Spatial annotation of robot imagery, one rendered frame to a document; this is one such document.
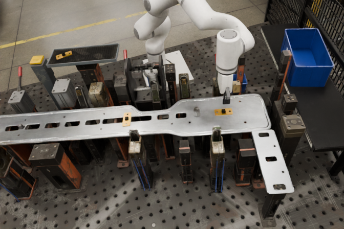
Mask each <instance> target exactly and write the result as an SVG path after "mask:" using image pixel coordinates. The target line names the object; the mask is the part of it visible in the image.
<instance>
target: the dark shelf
mask: <svg viewBox="0 0 344 229"><path fill-rule="evenodd" d="M285 29H300V28H299V26H298V24H297V23H290V24H280V25H268V26H261V33H262V35H263V38H264V40H265V42H266V45H267V47H268V49H269V52H270V54H271V56H272V59H273V61H274V63H275V66H276V68H277V70H278V66H279V63H280V58H281V54H282V53H281V47H282V43H283V38H284V34H285ZM284 87H285V89H286V91H287V94H295V96H296V99H297V101H298V103H297V105H296V108H295V112H296V114H297V115H300V116H301V118H302V120H303V123H304V125H305V127H306V129H305V135H306V138H307V140H308V142H309V145H310V147H311V149H312V151H313V152H327V151H342V150H344V100H343V98H342V96H341V95H340V93H339V91H338V90H337V88H336V87H335V85H334V83H333V82H332V80H331V78H330V77H328V79H327V81H326V84H325V86H324V87H298V86H290V85H289V81H288V77H287V76H286V79H285V83H284Z"/></svg>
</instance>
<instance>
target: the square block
mask: <svg viewBox="0 0 344 229"><path fill-rule="evenodd" d="M305 129H306V127H305V125H304V123H303V120H302V118H301V116H300V115H299V114H296V115H288V116H282V119H281V121H280V126H279V129H278V133H277V136H276V137H277V140H278V143H279V146H280V149H281V151H282V154H283V157H284V160H285V163H286V166H287V169H288V167H289V164H290V162H291V160H292V157H293V155H294V153H295V151H296V148H297V146H298V143H299V141H300V139H301V137H302V136H303V135H304V133H305ZM273 161H277V158H276V157H275V156H273V157H272V159H270V162H273Z"/></svg>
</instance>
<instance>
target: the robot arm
mask: <svg viewBox="0 0 344 229"><path fill-rule="evenodd" d="M143 4H144V7H145V9H146V10H147V13H146V14H145V15H144V16H142V17H141V18H140V19H139V20H138V21H137V22H136V23H135V25H134V34H135V36H136V37H137V38H138V39H139V40H147V41H146V43H145V48H146V53H147V58H148V62H159V55H162V59H163V65H164V64H169V62H168V61H167V60H166V59H165V51H164V41H165V39H166V37H167V36H168V34H169V31H170V28H171V22H170V18H169V16H168V14H169V8H170V7H172V6H175V5H177V4H180V5H181V7H182V8H183V10H184V11H185V12H186V14H187V15H188V16H189V18H190V19H191V20H192V22H193V23H194V24H195V26H196V27H197V28H198V29H200V30H221V31H220V32H219V33H218V34H217V55H216V69H217V71H218V85H219V90H220V93H221V94H223V104H230V93H231V92H232V84H233V73H235V71H236V70H237V67H238V58H239V57H240V56H241V55H242V54H244V53H246V52H247V51H249V50H251V49H252V48H253V47H254V44H255V42H254V38H253V36H252V34H251V33H250V32H249V30H248V29H247V28H246V27H245V26H244V24H243V23H242V22H241V21H240V20H238V19H237V18H235V17H234V16H231V15H229V14H225V13H219V12H215V11H213V10H212V8H211V7H210V6H209V4H208V3H207V1H206V0H143ZM225 94H226V96H225Z"/></svg>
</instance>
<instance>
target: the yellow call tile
mask: <svg viewBox="0 0 344 229"><path fill-rule="evenodd" d="M43 59H44V55H41V56H33V57H32V59H31V61H30V64H41V63H42V61H43Z"/></svg>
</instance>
